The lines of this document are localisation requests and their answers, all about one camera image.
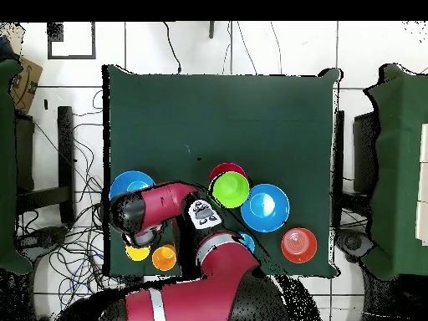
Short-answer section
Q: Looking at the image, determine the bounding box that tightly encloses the pink bowl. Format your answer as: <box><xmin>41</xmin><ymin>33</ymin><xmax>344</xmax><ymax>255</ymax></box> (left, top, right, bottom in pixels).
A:
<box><xmin>208</xmin><ymin>162</ymin><xmax>247</xmax><ymax>186</ymax></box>

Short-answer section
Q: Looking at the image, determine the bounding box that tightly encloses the green bowl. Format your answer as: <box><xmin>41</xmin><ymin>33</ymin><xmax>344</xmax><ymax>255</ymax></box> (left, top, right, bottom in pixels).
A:
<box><xmin>208</xmin><ymin>171</ymin><xmax>251</xmax><ymax>210</ymax></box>

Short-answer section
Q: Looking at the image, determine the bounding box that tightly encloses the yellow cup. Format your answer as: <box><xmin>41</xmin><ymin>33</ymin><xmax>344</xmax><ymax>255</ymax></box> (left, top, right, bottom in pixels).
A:
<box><xmin>125</xmin><ymin>244</ymin><xmax>151</xmax><ymax>262</ymax></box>

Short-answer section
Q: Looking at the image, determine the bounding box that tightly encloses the dark green tablecloth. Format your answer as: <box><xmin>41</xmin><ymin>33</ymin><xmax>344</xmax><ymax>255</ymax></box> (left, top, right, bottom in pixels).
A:
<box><xmin>101</xmin><ymin>64</ymin><xmax>342</xmax><ymax>279</ymax></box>

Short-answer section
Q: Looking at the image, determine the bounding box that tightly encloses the large blue bowl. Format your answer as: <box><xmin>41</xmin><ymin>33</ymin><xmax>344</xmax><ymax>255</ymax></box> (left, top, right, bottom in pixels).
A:
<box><xmin>109</xmin><ymin>170</ymin><xmax>156</xmax><ymax>201</ymax></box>
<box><xmin>240</xmin><ymin>183</ymin><xmax>291</xmax><ymax>233</ymax></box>

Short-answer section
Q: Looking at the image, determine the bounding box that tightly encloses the blue cup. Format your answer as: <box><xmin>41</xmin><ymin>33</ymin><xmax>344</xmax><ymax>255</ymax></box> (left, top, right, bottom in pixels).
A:
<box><xmin>238</xmin><ymin>232</ymin><xmax>256</xmax><ymax>254</ymax></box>

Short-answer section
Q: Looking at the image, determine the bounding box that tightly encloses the light orange cup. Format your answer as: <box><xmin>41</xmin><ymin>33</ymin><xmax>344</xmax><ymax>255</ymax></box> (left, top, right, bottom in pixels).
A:
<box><xmin>150</xmin><ymin>243</ymin><xmax>177</xmax><ymax>272</ymax></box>

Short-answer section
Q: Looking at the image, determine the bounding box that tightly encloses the orange bowl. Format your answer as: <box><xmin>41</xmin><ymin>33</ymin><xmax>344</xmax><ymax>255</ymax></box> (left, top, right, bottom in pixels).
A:
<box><xmin>280</xmin><ymin>227</ymin><xmax>318</xmax><ymax>264</ymax></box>

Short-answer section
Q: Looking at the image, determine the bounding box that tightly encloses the black metal stand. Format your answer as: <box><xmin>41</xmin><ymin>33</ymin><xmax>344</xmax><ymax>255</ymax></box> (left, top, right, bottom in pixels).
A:
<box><xmin>14</xmin><ymin>105</ymin><xmax>76</xmax><ymax>225</ymax></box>
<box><xmin>334</xmin><ymin>109</ymin><xmax>380</xmax><ymax>232</ymax></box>

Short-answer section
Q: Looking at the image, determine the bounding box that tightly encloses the green cloth side table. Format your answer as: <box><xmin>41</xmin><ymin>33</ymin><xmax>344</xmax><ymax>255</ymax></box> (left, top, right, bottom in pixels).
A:
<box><xmin>0</xmin><ymin>59</ymin><xmax>33</xmax><ymax>275</ymax></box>
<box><xmin>364</xmin><ymin>63</ymin><xmax>428</xmax><ymax>282</ymax></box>

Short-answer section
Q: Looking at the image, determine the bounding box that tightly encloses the cardboard box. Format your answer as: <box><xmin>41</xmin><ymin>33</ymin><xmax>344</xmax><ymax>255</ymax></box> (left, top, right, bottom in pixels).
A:
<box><xmin>8</xmin><ymin>55</ymin><xmax>43</xmax><ymax>115</ymax></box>

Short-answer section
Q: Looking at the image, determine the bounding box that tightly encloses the white box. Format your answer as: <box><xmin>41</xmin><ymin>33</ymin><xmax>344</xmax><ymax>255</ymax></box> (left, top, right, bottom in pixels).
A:
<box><xmin>415</xmin><ymin>122</ymin><xmax>428</xmax><ymax>247</ymax></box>

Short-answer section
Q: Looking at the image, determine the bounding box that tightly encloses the black cable with plug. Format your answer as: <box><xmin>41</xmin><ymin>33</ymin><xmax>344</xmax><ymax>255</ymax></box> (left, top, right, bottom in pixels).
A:
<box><xmin>162</xmin><ymin>21</ymin><xmax>183</xmax><ymax>75</ymax></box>

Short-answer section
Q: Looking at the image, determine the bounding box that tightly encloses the grey pedestal foot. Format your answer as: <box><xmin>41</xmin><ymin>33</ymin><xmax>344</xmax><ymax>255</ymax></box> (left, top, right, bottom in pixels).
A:
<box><xmin>335</xmin><ymin>228</ymin><xmax>375</xmax><ymax>262</ymax></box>
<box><xmin>16</xmin><ymin>226</ymin><xmax>69</xmax><ymax>257</ymax></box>

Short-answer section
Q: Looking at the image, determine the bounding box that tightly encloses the black square floor frame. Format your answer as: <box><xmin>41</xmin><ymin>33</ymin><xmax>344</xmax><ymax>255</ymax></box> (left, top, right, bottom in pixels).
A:
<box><xmin>47</xmin><ymin>21</ymin><xmax>97</xmax><ymax>60</ymax></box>

